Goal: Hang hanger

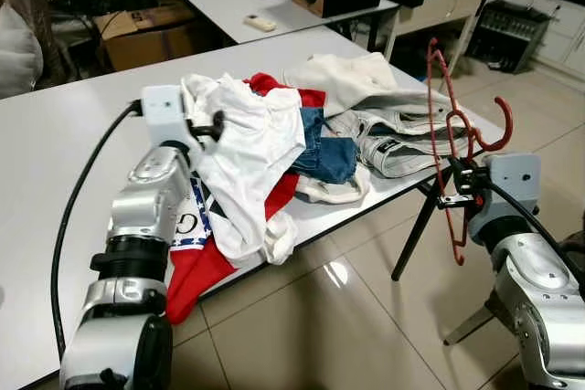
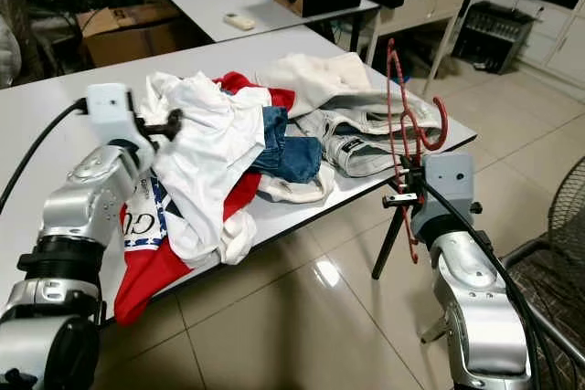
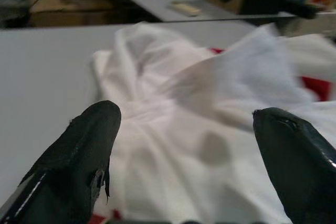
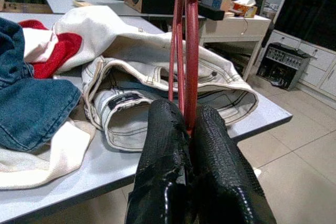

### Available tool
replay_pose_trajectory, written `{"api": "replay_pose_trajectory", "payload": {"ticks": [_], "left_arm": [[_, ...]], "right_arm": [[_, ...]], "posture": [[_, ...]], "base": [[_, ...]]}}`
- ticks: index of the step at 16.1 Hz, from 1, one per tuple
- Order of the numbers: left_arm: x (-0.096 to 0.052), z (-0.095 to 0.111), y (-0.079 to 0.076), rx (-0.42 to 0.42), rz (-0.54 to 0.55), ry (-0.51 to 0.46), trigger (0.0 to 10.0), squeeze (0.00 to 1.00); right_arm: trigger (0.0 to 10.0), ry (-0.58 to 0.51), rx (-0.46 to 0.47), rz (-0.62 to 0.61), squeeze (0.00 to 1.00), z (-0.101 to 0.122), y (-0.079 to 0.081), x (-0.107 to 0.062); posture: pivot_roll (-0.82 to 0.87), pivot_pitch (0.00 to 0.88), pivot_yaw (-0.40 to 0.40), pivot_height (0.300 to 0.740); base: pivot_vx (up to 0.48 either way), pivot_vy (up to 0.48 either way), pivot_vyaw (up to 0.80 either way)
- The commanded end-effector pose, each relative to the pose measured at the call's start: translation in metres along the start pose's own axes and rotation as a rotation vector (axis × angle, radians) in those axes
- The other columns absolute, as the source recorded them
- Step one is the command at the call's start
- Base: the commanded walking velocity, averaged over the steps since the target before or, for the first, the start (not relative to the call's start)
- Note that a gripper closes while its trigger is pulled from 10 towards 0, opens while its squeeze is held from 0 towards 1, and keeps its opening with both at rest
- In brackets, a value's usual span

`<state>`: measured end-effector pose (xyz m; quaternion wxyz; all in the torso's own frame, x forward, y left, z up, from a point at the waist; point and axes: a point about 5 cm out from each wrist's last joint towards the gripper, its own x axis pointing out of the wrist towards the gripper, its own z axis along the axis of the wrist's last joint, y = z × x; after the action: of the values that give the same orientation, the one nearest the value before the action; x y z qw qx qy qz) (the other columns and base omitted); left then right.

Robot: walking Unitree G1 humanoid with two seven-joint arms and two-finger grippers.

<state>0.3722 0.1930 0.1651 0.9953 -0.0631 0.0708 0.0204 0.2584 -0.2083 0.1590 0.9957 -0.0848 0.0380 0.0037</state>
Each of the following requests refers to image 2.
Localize black crate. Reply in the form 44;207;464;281
451;0;538;76

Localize white low cabinet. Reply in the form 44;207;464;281
475;0;585;108

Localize cream white garment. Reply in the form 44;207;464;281
254;51;378;119

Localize brown cardboard box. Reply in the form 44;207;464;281
77;2;195;69

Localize grey striped garment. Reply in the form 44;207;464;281
294;89;451;179

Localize white remote control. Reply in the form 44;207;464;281
223;12;258;31

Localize blue jeans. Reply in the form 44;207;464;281
248;105;324;184

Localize black floor fan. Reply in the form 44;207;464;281
498;156;585;390

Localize white T-shirt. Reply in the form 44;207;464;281
149;71;272;269

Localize small white cloth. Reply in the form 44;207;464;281
255;163;335;205

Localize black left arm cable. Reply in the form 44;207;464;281
0;100;90;219

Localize black tripod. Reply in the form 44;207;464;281
369;206;451;347

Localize white side desk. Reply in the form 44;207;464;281
359;0;473;94

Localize red garment with white trim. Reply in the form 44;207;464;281
113;70;296;328

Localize white pillow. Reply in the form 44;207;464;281
0;25;25;90

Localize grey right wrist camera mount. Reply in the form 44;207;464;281
414;152;476;243

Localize large white table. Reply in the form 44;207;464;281
0;25;479;329

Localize red plastic hanger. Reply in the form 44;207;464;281
384;37;450;266

